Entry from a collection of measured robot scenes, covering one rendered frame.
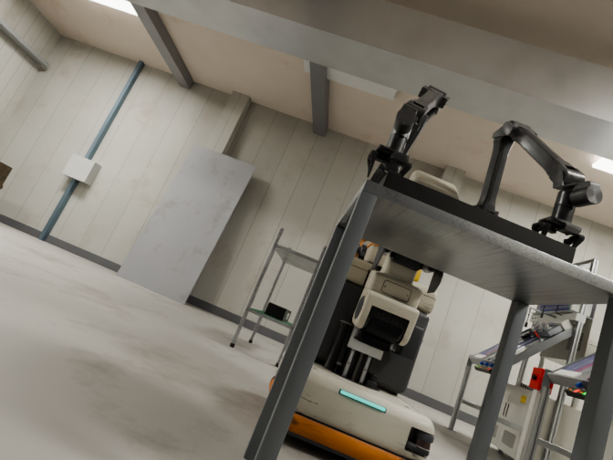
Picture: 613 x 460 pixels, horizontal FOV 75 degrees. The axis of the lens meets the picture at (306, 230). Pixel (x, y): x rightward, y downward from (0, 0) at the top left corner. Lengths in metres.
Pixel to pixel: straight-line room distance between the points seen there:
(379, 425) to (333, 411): 0.18
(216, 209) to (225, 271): 0.95
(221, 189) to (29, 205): 3.21
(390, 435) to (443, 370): 4.59
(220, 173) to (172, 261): 1.52
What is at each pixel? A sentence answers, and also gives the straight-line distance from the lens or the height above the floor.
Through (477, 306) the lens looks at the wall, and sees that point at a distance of 6.38.
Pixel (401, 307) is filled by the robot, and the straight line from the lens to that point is 1.67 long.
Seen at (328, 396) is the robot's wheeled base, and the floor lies 0.22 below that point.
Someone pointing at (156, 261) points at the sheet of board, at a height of 0.39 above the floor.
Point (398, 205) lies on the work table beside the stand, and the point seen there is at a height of 0.77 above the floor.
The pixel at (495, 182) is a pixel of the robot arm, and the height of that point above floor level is 1.24.
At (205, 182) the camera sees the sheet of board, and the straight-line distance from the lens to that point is 6.33.
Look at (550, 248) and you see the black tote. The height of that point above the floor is 0.88.
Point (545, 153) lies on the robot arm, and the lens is 1.60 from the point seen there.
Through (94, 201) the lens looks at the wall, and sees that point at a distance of 7.28.
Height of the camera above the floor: 0.44
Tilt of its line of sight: 12 degrees up
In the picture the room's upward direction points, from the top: 23 degrees clockwise
